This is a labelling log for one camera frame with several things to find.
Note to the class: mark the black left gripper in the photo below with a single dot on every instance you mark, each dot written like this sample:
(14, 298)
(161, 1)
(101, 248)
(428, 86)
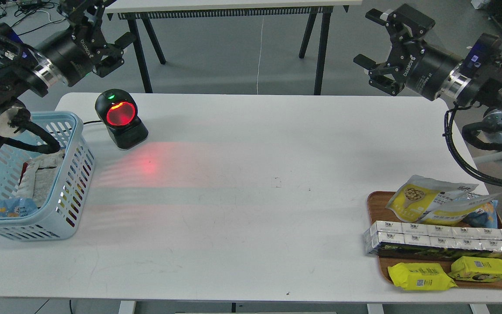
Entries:
(82, 47)

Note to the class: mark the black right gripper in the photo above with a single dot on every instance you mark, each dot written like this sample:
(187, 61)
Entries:
(412, 62)

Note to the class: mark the yellow white nut snack pouch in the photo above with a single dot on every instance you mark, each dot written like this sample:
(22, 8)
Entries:
(420, 195)

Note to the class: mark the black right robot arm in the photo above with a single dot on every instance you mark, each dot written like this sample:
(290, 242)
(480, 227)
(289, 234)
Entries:
(476, 79)

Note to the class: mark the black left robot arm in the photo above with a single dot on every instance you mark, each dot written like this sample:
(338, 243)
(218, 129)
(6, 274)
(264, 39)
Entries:
(23, 68)

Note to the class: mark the white snack packet in basket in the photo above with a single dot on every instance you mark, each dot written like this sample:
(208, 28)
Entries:
(38, 177)

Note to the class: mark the blue snack bag on tray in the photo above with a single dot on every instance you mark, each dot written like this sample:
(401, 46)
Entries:
(485, 216)

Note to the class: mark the light blue plastic basket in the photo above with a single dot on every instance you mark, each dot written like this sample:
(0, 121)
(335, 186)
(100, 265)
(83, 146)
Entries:
(58, 217)

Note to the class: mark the blue snack packet in basket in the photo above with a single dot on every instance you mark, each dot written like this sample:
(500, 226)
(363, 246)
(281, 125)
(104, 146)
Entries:
(17, 207)

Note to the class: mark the yellow snack packet left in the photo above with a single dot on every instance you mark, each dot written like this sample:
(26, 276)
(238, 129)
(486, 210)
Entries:
(420, 277)

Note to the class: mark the yellow snack packet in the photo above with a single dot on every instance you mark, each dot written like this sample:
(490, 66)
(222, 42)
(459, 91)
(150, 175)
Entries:
(420, 277)
(472, 268)

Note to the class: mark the yellow snack packet right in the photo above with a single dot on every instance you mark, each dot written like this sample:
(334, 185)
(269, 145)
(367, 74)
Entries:
(472, 268)

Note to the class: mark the background table black legs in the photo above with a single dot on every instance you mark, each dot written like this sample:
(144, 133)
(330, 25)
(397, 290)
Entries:
(145, 10)

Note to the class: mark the black barcode scanner red window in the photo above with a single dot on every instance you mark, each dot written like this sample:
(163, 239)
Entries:
(117, 109)

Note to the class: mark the brown wooden tray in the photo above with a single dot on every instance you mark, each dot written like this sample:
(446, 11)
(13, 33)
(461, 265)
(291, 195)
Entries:
(376, 203)

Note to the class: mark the silver wrapped carton multipack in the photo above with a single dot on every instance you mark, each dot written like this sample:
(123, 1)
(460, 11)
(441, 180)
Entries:
(430, 242)

